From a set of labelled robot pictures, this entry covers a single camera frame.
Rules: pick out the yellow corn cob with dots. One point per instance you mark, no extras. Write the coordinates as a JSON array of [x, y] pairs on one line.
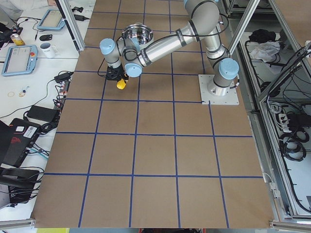
[[121, 84]]

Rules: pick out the white electric cooking pot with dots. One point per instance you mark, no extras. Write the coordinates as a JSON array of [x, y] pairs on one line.
[[142, 33]]

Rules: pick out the small black power adapter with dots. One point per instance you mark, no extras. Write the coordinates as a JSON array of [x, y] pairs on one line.
[[63, 77]]

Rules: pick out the white mug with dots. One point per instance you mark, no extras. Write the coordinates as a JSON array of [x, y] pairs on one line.
[[49, 50]]

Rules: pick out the black power adapter brick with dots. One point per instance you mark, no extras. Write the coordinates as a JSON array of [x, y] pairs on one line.
[[43, 113]]

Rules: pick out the black computer mouse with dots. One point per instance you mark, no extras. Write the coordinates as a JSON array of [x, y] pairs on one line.
[[46, 37]]

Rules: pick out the upper blue teach pendant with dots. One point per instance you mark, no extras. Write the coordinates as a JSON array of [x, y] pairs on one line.
[[51, 21]]

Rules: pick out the blue teach pendant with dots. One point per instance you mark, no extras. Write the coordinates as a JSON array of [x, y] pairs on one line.
[[20, 60], [51, 21]]

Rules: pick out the lower blue teach pendant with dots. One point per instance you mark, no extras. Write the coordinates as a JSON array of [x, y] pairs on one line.
[[20, 60]]

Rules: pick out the yellow drink can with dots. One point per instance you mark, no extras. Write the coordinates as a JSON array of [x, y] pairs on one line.
[[17, 39]]

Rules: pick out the black laptop with sticker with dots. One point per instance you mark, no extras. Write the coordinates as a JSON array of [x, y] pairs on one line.
[[18, 138]]

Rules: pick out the black cloth bundle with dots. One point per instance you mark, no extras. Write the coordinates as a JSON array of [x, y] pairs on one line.
[[262, 36]]

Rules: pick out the white crumpled cloth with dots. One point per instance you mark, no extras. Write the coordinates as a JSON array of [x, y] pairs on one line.
[[265, 51]]

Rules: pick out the aluminium frame post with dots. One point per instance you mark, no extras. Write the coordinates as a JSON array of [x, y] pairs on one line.
[[70, 21]]

